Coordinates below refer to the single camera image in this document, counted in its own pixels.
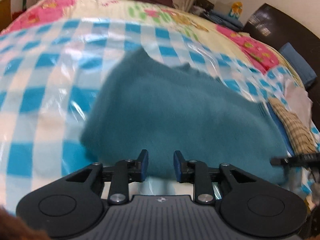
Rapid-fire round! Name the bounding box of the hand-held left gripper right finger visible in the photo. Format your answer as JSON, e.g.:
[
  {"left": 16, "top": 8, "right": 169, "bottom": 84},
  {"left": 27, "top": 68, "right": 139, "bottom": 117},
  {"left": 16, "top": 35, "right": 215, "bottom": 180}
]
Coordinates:
[{"left": 173, "top": 150, "right": 253, "bottom": 204}]

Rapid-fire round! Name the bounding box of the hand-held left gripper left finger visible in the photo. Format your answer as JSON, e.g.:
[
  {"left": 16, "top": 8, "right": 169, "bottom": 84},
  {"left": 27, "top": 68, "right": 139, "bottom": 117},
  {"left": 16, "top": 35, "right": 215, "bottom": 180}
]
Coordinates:
[{"left": 65, "top": 149, "right": 150, "bottom": 204}]

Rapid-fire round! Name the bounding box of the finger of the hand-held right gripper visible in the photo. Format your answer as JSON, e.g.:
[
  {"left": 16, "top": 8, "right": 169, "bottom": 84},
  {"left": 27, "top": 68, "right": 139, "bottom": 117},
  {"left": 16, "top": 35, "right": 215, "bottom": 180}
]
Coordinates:
[{"left": 271, "top": 152, "right": 320, "bottom": 167}]

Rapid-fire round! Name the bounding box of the teal fuzzy flower-pattern sweater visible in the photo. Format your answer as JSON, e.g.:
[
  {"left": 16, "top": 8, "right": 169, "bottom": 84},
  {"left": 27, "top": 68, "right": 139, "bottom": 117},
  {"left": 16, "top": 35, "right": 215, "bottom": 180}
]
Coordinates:
[{"left": 79, "top": 47, "right": 292, "bottom": 187}]

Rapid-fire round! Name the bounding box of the person's left forearm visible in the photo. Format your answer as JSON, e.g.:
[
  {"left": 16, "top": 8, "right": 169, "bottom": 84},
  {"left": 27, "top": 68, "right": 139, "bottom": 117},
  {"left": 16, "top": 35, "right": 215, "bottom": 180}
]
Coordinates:
[{"left": 0, "top": 206, "right": 49, "bottom": 240}]

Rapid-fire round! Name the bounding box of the beige plaid cloth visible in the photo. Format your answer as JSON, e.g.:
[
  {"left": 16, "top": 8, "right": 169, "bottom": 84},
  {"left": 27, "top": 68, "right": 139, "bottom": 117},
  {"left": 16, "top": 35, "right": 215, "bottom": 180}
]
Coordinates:
[{"left": 269, "top": 97, "right": 318, "bottom": 155}]

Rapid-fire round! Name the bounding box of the white cloth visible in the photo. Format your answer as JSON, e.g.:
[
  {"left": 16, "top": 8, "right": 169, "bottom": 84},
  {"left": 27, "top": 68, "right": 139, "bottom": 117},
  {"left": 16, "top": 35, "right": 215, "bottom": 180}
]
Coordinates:
[{"left": 284, "top": 79, "right": 313, "bottom": 130}]

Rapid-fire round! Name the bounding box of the blue white checked plastic sheet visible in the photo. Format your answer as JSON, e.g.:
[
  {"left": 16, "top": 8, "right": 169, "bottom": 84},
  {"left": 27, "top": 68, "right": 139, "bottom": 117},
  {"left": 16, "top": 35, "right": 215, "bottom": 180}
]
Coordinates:
[{"left": 0, "top": 17, "right": 320, "bottom": 215}]

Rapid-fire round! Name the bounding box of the dark brown headboard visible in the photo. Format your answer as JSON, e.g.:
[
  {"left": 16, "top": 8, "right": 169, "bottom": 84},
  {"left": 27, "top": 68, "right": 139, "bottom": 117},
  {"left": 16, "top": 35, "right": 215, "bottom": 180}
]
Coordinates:
[{"left": 244, "top": 2, "right": 320, "bottom": 92}]

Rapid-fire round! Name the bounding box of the cartoon printed bed sheet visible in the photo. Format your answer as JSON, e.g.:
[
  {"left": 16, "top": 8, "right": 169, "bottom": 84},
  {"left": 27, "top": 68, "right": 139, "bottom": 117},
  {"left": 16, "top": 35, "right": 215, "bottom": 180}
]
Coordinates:
[{"left": 0, "top": 0, "right": 307, "bottom": 89}]

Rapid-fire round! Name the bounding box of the yellow cartoon toy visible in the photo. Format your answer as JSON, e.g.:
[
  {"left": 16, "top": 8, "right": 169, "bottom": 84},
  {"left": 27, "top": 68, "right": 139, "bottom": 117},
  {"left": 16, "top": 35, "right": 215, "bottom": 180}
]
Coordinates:
[{"left": 229, "top": 1, "right": 243, "bottom": 19}]

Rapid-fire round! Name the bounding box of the dark bag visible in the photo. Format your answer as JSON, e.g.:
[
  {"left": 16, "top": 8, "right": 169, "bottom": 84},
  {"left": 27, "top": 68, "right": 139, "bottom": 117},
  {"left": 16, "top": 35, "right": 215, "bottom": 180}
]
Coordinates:
[{"left": 192, "top": 0, "right": 215, "bottom": 15}]

